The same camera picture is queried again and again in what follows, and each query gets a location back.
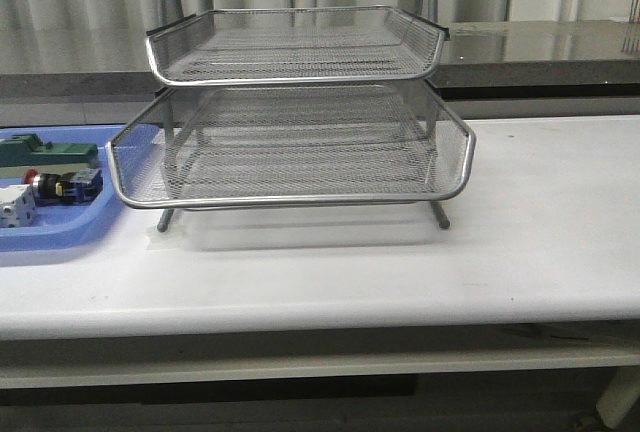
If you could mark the white grey connector block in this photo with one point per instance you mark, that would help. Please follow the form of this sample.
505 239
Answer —
18 206

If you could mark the grey stone counter ledge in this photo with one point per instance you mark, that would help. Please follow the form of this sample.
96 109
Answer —
487 70

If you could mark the green terminal block module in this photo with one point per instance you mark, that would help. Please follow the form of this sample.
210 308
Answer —
22 152

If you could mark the red emergency stop button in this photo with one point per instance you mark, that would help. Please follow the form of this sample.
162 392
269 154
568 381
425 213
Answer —
70 188

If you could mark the mesh rack tray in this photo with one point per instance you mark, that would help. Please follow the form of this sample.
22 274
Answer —
295 45
286 146

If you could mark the white table leg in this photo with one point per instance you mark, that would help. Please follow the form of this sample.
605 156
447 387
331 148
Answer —
619 396

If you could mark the blue plastic tray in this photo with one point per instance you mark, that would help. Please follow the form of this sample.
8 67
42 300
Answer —
57 227

